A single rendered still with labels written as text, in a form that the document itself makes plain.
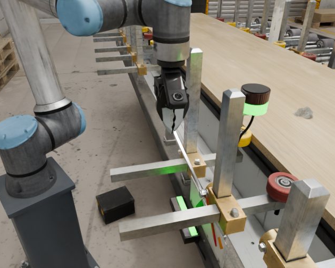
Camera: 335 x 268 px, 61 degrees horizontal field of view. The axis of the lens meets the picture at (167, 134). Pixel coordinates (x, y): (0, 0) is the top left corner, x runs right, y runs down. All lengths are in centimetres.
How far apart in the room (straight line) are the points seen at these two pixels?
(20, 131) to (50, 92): 19
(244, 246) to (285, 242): 48
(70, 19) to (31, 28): 50
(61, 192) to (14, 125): 31
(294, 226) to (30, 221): 101
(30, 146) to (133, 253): 87
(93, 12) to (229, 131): 37
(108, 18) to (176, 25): 15
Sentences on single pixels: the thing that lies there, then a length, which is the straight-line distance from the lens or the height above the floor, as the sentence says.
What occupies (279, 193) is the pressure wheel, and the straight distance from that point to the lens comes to 74.
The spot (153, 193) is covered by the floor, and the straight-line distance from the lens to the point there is 201.
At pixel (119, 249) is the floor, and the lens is 173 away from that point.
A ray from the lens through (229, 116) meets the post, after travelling 60.
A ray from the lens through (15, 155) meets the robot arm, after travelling 114.
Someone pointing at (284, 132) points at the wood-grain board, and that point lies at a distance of 99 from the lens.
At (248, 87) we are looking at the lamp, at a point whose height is 115.
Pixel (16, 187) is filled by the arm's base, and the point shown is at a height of 65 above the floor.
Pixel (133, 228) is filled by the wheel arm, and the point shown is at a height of 86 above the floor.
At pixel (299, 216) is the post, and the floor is 107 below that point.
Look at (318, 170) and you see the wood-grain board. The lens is 85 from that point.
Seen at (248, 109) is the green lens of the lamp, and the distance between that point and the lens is 61.
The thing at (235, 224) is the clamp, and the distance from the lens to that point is 70.
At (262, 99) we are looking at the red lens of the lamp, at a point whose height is 113.
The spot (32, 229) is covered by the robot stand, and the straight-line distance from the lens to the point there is 129.
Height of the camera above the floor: 137
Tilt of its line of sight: 31 degrees down
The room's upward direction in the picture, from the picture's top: straight up
